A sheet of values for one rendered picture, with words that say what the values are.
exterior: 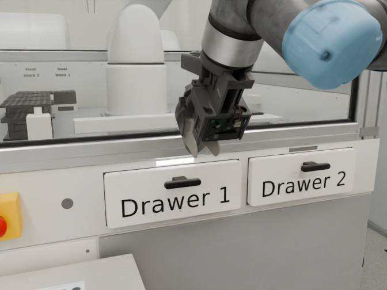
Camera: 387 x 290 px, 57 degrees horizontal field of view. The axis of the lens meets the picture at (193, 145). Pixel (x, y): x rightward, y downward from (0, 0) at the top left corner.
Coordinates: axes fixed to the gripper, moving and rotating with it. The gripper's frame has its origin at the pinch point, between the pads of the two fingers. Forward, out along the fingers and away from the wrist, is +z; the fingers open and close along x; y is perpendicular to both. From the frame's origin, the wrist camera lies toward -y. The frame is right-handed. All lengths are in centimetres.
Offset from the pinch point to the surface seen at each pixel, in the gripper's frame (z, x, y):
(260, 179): 14.8, 19.1, -0.8
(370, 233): 144, 168, -32
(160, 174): 11.7, -3.5, -3.0
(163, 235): 24.3, -2.8, 3.7
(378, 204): 131, 175, -45
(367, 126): 8, 50, -8
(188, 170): 11.4, 2.3, -3.2
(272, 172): 13.7, 22.2, -1.6
